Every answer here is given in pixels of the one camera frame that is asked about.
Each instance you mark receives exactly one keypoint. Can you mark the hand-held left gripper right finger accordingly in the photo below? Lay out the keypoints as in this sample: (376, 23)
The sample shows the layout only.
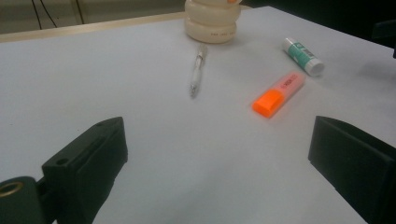
(355, 165)

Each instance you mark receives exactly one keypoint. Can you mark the white green glue stick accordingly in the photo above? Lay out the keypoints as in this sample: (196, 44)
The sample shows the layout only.
(303, 56)

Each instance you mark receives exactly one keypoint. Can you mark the cream ceramic pen holder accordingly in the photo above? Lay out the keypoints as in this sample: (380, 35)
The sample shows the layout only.
(211, 21)

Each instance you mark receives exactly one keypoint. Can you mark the clear plastic pen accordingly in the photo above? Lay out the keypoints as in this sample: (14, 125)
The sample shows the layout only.
(197, 70)

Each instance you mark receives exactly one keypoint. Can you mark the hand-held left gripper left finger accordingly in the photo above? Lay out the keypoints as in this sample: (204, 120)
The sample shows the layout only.
(90, 168)

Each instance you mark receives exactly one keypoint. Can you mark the orange highlighter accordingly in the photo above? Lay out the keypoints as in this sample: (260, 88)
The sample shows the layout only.
(274, 98)

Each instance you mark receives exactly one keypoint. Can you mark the white table sheet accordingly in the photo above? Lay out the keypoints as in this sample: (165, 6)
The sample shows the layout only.
(186, 149)

